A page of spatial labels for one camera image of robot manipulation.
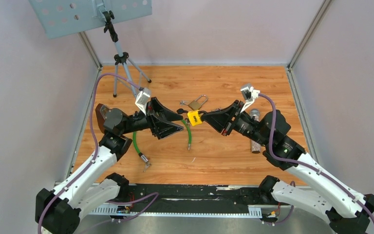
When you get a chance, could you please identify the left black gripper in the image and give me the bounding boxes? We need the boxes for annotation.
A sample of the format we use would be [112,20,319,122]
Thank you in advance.
[121,97,184,139]

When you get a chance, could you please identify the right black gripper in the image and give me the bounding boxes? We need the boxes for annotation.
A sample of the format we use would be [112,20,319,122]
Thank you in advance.
[200,100,269,147]

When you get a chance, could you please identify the keys of yellow padlock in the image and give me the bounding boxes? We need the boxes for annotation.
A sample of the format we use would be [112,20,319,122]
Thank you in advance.
[176,108,190,123]

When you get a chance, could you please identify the yellow black padlock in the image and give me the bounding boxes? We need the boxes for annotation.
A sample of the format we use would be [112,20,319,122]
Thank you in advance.
[187,110,207,126]

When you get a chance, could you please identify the green cable lock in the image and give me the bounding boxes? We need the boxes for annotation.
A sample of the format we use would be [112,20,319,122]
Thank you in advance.
[132,119,192,164]

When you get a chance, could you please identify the keys of cable lock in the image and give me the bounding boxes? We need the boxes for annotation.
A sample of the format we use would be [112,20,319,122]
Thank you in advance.
[143,162,151,172]

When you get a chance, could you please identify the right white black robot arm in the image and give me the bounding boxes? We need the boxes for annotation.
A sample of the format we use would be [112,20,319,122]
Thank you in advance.
[194,101,374,234]

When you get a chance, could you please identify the glittery silver microphone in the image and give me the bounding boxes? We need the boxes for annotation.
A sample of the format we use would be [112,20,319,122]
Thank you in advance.
[249,109,262,155]

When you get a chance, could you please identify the brown wooden metronome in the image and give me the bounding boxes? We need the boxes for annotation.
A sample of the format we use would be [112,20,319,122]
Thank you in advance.
[95,103,111,134]

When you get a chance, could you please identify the blue music stand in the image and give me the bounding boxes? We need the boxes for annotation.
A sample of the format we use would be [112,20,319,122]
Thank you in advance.
[29,0,153,98]

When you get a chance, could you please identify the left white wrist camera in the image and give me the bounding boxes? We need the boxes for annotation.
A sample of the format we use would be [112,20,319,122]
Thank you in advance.
[135,88,151,115]

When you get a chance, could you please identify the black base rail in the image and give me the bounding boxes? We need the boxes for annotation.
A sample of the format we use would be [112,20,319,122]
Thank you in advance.
[87,182,293,217]

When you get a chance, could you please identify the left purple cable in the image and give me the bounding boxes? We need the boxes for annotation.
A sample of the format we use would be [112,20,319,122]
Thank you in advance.
[37,73,159,234]

